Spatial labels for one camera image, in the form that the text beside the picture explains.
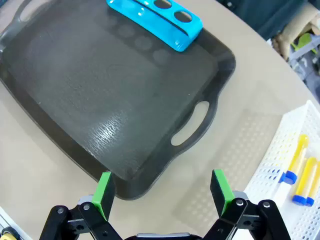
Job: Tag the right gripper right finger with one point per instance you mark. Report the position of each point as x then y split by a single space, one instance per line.
222 192

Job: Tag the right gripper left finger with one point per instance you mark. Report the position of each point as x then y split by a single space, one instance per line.
100 200

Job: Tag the white perforated plastic basket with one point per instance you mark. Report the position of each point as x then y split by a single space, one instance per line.
277 162

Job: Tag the yellow tube with blue cap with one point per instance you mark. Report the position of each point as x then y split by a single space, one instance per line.
306 180
298 155
315 185

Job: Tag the yellow and black wheel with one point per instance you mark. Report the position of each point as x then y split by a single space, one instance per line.
6 233

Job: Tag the dark grey plastic tray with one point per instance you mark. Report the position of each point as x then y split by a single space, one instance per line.
100 87

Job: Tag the green plastic part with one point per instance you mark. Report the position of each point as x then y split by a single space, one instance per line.
303 41

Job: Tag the blue test tube rack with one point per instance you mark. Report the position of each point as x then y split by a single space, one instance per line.
162 22

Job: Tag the person in dark clothing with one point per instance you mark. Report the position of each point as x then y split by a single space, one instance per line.
262 15

